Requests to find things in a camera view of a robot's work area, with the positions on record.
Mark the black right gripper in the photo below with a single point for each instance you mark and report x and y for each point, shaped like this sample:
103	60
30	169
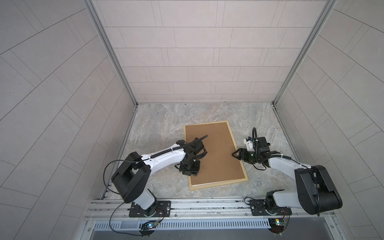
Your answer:
241	150

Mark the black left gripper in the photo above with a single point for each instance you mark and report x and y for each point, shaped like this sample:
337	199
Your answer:
195	171

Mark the brown cardboard backing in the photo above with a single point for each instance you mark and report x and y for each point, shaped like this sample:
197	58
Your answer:
219	150

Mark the light wooden picture frame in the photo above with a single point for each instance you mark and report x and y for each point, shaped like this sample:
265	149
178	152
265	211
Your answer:
192	186

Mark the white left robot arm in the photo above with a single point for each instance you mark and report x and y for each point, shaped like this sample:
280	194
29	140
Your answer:
131	178

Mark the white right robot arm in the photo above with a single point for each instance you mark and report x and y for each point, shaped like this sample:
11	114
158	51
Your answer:
315	191

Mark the left green circuit board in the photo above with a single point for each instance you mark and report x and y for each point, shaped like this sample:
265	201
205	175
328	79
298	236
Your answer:
148	228

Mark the green circuit board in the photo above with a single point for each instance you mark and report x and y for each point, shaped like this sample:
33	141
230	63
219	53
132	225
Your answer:
148	228
278	226

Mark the right green circuit board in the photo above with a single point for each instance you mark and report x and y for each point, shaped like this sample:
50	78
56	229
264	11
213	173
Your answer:
278	226

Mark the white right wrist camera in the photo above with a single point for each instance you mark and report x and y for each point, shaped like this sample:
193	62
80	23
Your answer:
249	142

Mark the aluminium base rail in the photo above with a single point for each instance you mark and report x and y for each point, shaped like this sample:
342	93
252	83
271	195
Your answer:
199	214

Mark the aluminium corner post right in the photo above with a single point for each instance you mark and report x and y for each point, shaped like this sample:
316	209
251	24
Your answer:
324	15

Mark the aluminium corner post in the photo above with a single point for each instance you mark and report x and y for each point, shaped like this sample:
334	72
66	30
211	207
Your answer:
109	49
324	15

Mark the aluminium corner post left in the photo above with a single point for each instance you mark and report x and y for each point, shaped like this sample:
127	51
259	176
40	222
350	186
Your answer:
109	49

